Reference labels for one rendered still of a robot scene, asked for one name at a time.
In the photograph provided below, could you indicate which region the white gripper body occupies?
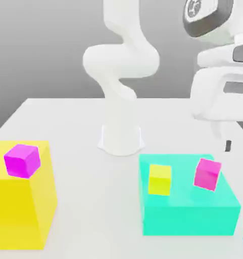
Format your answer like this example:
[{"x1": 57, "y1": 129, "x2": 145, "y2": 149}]
[{"x1": 190, "y1": 66, "x2": 243, "y2": 123}]

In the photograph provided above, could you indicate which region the small pink cube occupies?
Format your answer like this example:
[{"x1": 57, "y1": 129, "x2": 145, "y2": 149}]
[{"x1": 193, "y1": 158, "x2": 222, "y2": 192}]

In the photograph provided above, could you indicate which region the small yellow cube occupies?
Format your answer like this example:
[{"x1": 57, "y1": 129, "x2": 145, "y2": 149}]
[{"x1": 148, "y1": 164, "x2": 172, "y2": 196}]

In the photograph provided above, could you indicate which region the small magenta cube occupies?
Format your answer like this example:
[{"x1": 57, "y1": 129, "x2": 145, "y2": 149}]
[{"x1": 3, "y1": 144, "x2": 41, "y2": 180}]

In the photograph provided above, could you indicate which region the large turquoise box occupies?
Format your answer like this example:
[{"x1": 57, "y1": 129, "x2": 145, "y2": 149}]
[{"x1": 138, "y1": 153, "x2": 241, "y2": 237}]

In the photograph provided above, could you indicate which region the large yellow box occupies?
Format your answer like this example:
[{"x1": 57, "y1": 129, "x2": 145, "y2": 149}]
[{"x1": 0, "y1": 140, "x2": 58, "y2": 251}]

